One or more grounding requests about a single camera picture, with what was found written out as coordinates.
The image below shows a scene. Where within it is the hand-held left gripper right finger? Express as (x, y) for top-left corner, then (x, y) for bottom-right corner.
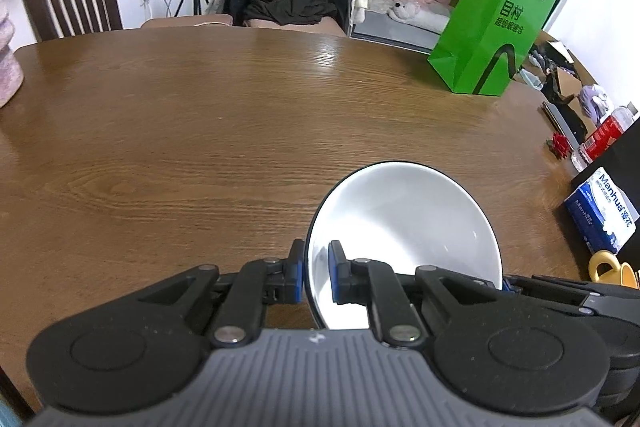
(327, 239), (501, 348)

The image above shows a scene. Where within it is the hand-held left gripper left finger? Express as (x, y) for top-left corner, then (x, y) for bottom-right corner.
(137, 238), (306, 348)

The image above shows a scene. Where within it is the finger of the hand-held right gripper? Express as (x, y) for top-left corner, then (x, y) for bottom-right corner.
(502, 273), (601, 315)

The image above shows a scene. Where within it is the white bowl with dark rim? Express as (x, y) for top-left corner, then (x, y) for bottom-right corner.
(306, 161), (503, 330)

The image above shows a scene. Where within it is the yellow mug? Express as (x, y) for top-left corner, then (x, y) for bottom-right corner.
(587, 249), (640, 290)

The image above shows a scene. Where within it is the blue tissue box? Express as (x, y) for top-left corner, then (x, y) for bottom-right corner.
(564, 167), (640, 256)

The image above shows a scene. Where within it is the small red ornament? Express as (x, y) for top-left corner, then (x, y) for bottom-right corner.
(547, 132), (573, 158)

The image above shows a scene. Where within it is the black paper bag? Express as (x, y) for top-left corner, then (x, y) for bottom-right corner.
(582, 119), (640, 192)

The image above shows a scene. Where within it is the red label water bottle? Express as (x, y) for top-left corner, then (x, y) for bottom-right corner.
(571, 105), (640, 172)

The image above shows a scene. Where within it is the lilac crumpled cloth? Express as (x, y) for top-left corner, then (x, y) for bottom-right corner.
(577, 84), (613, 122)

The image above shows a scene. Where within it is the open cardboard box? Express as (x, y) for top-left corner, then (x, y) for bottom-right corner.
(527, 38), (596, 108)

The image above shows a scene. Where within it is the grey mattress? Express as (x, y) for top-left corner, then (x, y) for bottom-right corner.
(352, 2), (448, 52)

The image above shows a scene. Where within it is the green paper bag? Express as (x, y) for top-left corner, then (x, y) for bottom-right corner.
(426, 0), (557, 96)

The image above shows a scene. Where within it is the dark crumpled garment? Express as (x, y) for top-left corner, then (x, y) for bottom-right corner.
(245, 0), (340, 26)

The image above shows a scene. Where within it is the white plush toy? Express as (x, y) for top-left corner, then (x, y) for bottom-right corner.
(387, 1), (451, 28)

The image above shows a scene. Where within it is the tan cushioned seat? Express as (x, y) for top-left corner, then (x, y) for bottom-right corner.
(140, 13), (234, 30)

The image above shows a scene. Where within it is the pink textured vase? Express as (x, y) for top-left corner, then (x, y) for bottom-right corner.
(0, 14), (25, 108)

